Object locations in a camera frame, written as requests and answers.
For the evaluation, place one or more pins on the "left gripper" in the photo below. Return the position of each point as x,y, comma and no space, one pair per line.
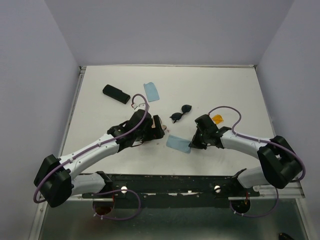
154,133

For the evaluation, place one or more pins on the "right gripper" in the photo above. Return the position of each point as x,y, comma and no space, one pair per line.
195,142

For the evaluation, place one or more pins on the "blue cleaning cloth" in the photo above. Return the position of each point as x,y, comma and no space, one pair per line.
151,92
179,144

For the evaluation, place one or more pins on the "plaid glasses case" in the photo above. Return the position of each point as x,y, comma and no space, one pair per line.
164,127

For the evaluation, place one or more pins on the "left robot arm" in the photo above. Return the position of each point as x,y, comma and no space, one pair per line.
59,178

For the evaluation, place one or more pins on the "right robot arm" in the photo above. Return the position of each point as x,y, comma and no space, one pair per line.
279,165

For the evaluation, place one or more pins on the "orange sunglasses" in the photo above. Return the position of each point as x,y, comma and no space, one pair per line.
217,119

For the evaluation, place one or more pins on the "black round sunglasses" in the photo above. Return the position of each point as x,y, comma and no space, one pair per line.
177,116

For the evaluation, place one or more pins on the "black glasses case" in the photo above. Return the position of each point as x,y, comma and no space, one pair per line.
116,94

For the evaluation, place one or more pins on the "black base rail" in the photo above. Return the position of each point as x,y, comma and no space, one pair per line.
130,191

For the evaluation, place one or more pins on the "aluminium frame rail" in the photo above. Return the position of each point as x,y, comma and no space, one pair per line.
268,192

